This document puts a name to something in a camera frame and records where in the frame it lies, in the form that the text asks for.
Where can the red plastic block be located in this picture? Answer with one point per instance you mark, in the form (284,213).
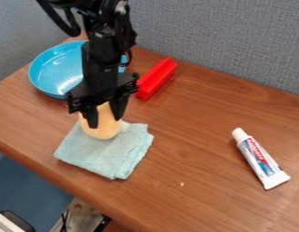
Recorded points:
(154,78)

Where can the white toothpaste tube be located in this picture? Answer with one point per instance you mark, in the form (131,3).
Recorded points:
(265,167)

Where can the blue plate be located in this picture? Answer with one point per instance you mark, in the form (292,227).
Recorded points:
(55,70)

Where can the grey table leg base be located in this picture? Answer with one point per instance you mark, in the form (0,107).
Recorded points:
(79,218)

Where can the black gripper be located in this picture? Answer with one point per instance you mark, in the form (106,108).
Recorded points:
(103,83)

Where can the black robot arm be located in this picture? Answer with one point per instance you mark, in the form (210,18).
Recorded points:
(103,20)

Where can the light blue cloth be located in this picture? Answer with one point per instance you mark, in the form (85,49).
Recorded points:
(110,158)

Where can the white black object corner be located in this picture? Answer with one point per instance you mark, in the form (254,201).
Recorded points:
(11,223)

